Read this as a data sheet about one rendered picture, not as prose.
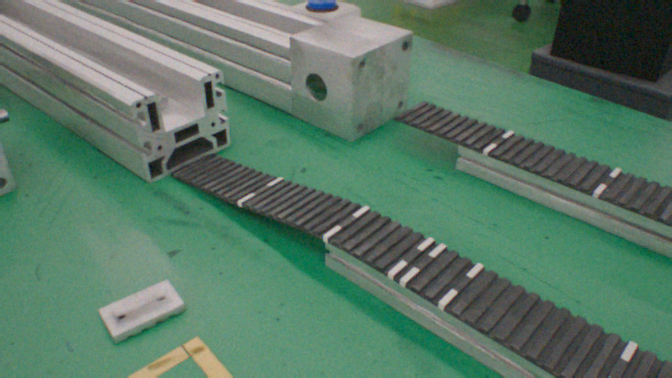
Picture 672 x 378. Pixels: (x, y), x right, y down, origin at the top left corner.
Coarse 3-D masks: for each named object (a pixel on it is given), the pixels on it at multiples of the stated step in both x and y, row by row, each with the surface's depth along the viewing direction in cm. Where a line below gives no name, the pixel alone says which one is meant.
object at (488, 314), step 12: (492, 288) 37; (504, 288) 37; (516, 288) 37; (480, 300) 36; (492, 300) 36; (504, 300) 36; (516, 300) 36; (468, 312) 36; (480, 312) 35; (492, 312) 35; (504, 312) 35; (468, 324) 35; (480, 324) 35; (492, 324) 34
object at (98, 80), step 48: (0, 0) 80; (48, 0) 73; (0, 48) 66; (48, 48) 59; (96, 48) 65; (144, 48) 59; (48, 96) 62; (96, 96) 53; (144, 96) 50; (192, 96) 55; (96, 144) 58; (144, 144) 53; (192, 144) 59
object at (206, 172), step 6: (216, 162) 55; (222, 162) 55; (228, 162) 55; (234, 162) 55; (204, 168) 54; (210, 168) 54; (216, 168) 54; (222, 168) 54; (192, 174) 53; (198, 174) 53; (204, 174) 53; (210, 174) 53; (186, 180) 53; (192, 180) 52; (198, 180) 52
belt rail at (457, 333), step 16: (336, 256) 43; (352, 256) 41; (352, 272) 42; (368, 272) 40; (368, 288) 41; (384, 288) 40; (400, 288) 39; (400, 304) 39; (416, 304) 39; (432, 304) 37; (416, 320) 39; (432, 320) 38; (448, 320) 37; (448, 336) 37; (464, 336) 37; (480, 336) 35; (480, 352) 36; (496, 352) 36; (512, 352) 34; (496, 368) 35; (512, 368) 35; (528, 368) 34
